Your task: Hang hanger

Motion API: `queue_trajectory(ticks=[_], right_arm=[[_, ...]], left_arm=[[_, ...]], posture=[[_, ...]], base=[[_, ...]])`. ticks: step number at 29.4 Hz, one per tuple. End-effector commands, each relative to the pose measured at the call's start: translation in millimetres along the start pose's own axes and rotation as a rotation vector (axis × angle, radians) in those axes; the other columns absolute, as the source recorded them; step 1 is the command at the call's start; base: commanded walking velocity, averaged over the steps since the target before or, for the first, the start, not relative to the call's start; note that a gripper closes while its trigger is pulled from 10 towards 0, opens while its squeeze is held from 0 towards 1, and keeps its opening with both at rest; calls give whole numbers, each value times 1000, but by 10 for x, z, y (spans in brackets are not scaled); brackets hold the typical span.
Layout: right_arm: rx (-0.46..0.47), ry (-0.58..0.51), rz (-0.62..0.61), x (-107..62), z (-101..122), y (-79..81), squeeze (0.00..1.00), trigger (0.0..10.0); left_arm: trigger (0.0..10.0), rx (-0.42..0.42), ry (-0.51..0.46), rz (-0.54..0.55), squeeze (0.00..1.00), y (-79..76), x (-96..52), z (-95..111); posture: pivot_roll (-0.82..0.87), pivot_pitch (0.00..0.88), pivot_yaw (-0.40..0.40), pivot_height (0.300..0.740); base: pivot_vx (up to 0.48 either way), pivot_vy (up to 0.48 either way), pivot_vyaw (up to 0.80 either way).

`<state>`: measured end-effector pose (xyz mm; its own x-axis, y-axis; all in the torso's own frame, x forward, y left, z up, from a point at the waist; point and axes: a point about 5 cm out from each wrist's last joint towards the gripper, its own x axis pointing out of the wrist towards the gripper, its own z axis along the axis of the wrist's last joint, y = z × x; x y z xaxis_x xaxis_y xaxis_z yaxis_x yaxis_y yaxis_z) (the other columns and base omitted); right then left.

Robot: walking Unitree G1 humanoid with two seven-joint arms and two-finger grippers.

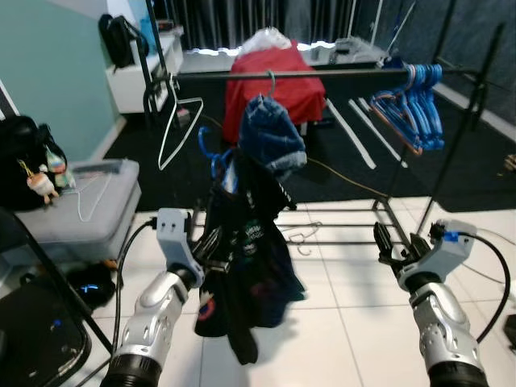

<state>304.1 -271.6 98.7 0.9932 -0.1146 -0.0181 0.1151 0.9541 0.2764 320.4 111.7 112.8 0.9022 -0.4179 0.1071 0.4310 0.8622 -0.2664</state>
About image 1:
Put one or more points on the blue plastic hanger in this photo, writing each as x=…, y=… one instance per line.
x=201, y=149

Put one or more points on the plain black backpack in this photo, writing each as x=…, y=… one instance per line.
x=117, y=40

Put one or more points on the white plastic bag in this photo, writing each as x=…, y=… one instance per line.
x=268, y=39

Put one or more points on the dark curtain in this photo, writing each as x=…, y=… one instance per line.
x=322, y=20

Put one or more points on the black clothes rack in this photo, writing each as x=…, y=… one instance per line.
x=339, y=73

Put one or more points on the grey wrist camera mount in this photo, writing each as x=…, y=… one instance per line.
x=173, y=234
x=447, y=246

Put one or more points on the white low cabinet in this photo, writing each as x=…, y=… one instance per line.
x=129, y=89

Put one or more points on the black backpack with toys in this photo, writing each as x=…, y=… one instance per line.
x=16, y=161

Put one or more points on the grey storage box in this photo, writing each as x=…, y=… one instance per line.
x=81, y=234

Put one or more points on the blue denim shorts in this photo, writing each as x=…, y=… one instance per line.
x=270, y=137

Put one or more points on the bunch of blue hangers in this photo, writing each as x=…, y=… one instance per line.
x=419, y=113

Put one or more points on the black printed t-shirt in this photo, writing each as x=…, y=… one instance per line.
x=242, y=266

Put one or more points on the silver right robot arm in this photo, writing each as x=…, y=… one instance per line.
x=439, y=330

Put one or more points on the red bed cover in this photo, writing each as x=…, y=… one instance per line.
x=298, y=89

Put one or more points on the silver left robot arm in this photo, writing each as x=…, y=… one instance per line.
x=157, y=314

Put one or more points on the black folding chair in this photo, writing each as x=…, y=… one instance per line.
x=40, y=339

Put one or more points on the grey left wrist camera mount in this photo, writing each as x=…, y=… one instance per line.
x=173, y=234

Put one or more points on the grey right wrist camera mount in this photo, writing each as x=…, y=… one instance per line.
x=447, y=246

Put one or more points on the white slat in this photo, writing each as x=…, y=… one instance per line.
x=363, y=109

